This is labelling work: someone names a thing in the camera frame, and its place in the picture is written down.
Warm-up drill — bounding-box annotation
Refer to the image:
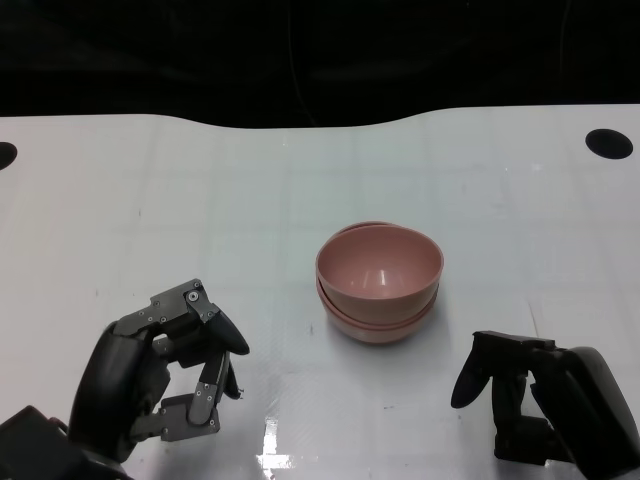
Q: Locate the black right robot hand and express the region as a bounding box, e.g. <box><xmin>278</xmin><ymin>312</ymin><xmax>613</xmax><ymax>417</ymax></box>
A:
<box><xmin>449</xmin><ymin>329</ymin><xmax>632</xmax><ymax>479</ymax></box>

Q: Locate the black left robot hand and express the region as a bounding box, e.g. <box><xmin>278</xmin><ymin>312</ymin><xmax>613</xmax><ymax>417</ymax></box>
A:
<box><xmin>67</xmin><ymin>277</ymin><xmax>251</xmax><ymax>464</ymax></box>

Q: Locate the pink plastic bowl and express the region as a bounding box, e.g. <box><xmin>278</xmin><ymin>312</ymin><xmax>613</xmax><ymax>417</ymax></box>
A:
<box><xmin>314</xmin><ymin>220</ymin><xmax>441</xmax><ymax>329</ymax></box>
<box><xmin>324</xmin><ymin>299</ymin><xmax>435</xmax><ymax>347</ymax></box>
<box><xmin>314</xmin><ymin>223</ymin><xmax>445</xmax><ymax>321</ymax></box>

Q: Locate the black backdrop cloth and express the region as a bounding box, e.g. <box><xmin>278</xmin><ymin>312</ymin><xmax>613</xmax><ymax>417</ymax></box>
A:
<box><xmin>0</xmin><ymin>0</ymin><xmax>640</xmax><ymax>129</ymax></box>

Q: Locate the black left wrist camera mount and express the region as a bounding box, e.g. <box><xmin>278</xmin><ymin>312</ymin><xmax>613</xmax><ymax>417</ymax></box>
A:
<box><xmin>0</xmin><ymin>404</ymin><xmax>134</xmax><ymax>480</ymax></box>

